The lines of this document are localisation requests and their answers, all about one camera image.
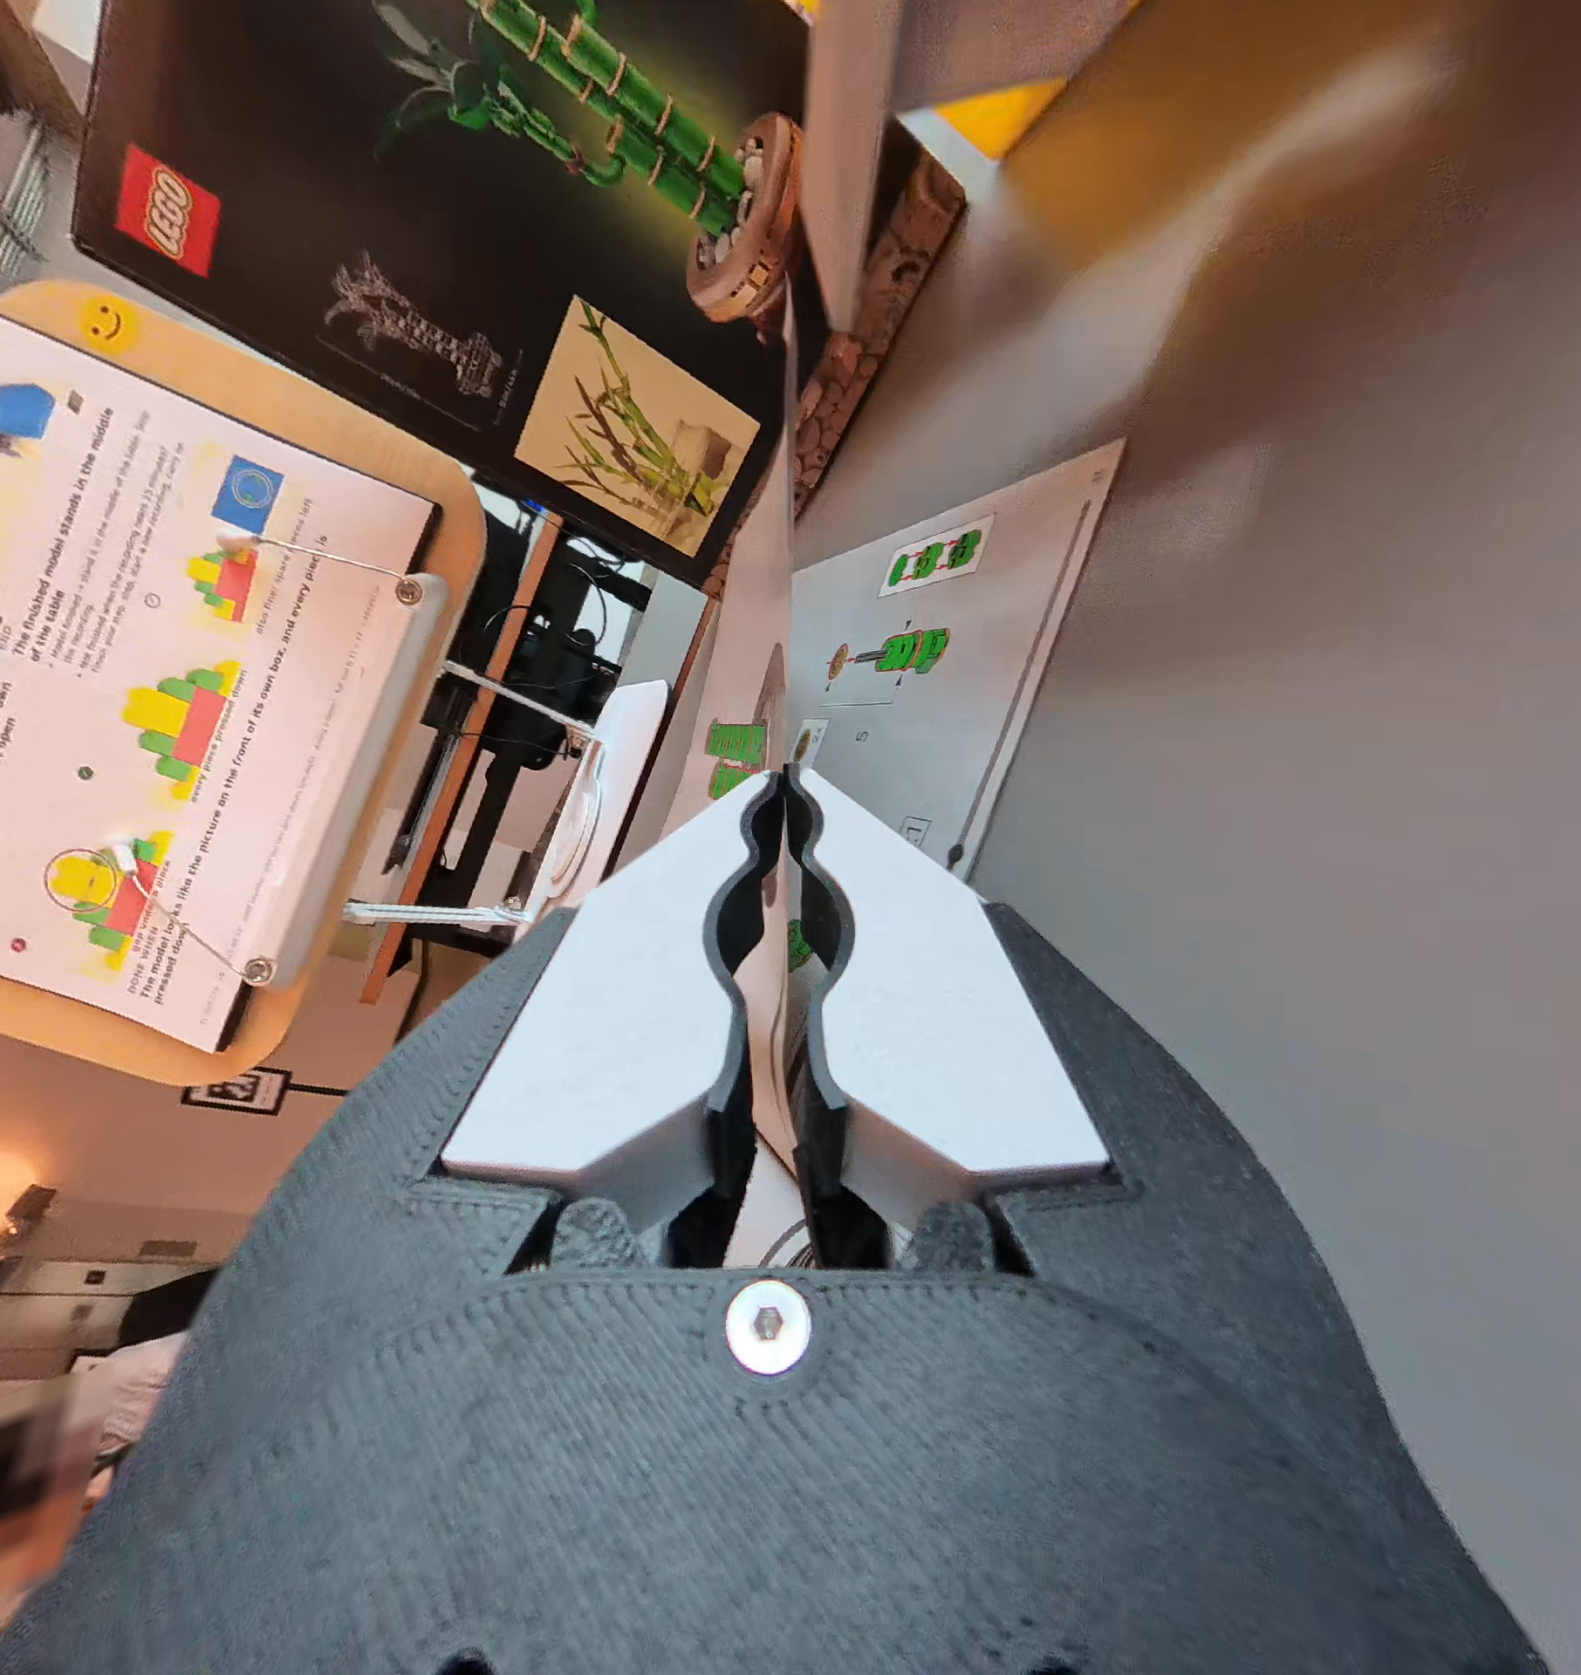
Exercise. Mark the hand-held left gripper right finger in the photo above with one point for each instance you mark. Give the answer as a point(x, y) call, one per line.
point(960, 1035)

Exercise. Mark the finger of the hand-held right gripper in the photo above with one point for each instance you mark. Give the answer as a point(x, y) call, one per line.
point(844, 132)

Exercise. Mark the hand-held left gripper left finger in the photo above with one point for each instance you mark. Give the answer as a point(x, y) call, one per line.
point(607, 1035)

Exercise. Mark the building instruction booklet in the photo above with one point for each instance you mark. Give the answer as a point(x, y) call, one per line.
point(973, 654)

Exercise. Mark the grey desk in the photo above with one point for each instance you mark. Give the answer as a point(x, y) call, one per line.
point(1326, 916)

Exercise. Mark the yellow plastic bin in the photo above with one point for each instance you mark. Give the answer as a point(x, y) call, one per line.
point(1000, 121)

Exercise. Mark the white document stand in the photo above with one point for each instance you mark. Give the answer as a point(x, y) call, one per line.
point(346, 851)

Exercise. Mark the small printed marker tag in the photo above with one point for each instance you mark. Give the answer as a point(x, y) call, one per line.
point(235, 1093)

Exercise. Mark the black bamboo set box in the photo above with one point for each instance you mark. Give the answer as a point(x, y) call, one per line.
point(346, 197)

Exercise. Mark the printed instruction sheet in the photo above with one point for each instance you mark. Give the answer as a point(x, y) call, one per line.
point(150, 654)

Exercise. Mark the yellow smiley sticker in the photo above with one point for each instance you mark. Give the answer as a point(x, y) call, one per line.
point(108, 323)

